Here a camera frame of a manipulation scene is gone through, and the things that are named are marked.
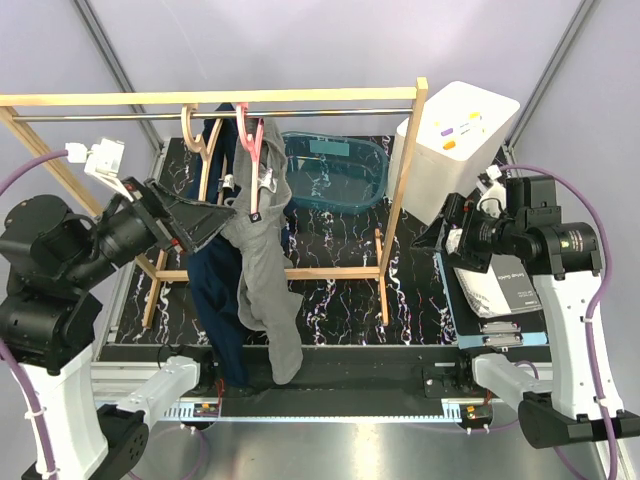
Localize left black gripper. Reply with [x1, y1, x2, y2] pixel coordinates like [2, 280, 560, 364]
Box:
[65, 171, 238, 283]

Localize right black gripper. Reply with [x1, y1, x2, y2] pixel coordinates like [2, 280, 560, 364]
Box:
[410, 191, 524, 273]

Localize navy blue shorts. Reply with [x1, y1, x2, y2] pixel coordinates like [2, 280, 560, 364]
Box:
[186, 101, 293, 389]

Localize wooden clothes hanger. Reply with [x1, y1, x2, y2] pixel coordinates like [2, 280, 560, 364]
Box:
[180, 104, 223, 201]

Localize pink clothes hanger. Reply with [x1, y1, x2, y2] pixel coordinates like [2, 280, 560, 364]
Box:
[235, 103, 264, 223]

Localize grey shorts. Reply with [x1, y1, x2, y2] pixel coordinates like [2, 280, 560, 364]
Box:
[222, 118, 303, 385]

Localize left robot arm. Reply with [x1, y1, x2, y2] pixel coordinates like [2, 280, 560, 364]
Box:
[1, 178, 234, 479]

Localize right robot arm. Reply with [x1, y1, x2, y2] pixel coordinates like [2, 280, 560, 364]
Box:
[412, 175, 639, 449]

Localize black marbled table mat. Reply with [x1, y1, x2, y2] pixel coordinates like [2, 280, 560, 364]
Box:
[106, 134, 566, 347]

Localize white spiral manual booklet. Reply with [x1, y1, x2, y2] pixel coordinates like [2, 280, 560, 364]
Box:
[454, 255, 542, 318]

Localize white storage box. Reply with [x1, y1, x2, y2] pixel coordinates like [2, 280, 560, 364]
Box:
[402, 81, 520, 225]

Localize teal plastic basket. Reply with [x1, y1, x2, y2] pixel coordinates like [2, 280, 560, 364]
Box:
[282, 131, 389, 215]

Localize blue clipboard tray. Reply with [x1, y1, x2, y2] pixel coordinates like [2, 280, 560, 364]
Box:
[434, 254, 548, 350]

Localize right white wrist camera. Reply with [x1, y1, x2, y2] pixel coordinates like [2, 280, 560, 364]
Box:
[476, 165, 507, 218]

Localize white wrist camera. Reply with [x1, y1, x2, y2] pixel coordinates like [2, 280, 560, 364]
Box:
[65, 138, 125, 187]
[476, 165, 507, 218]

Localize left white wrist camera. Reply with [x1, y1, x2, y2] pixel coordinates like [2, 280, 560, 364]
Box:
[65, 138, 125, 187]

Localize metal hanging rail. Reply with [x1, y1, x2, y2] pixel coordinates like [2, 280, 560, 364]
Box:
[12, 108, 412, 123]

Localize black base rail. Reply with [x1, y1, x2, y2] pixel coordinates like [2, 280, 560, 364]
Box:
[92, 346, 501, 425]

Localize wooden clothes rack frame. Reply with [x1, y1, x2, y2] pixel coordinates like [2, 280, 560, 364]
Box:
[1, 77, 428, 329]

